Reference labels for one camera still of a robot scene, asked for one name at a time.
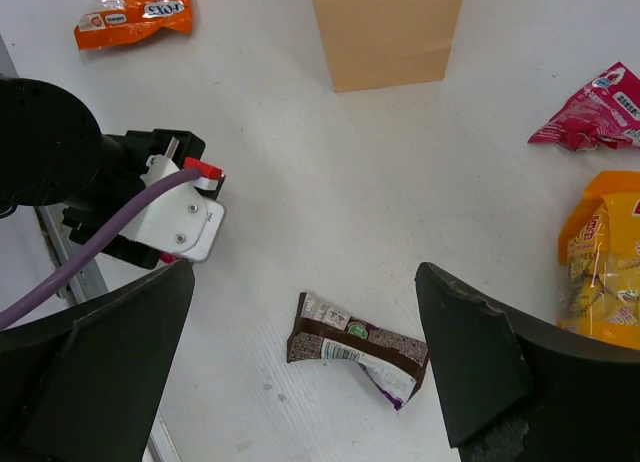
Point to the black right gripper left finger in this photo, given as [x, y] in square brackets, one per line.
[85, 384]

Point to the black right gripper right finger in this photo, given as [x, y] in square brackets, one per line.
[515, 388]

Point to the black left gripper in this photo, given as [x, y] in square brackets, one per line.
[133, 162]

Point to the brown chocolate bar wrapper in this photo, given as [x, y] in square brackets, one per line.
[396, 364]

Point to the orange Fox's candy bag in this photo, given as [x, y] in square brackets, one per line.
[111, 23]

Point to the orange yellow candy bag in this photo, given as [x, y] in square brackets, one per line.
[599, 248]

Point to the brown paper bag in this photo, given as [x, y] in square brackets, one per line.
[372, 44]

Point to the red snack packet near bag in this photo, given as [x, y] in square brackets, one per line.
[603, 113]

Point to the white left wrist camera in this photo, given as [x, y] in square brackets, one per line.
[184, 221]

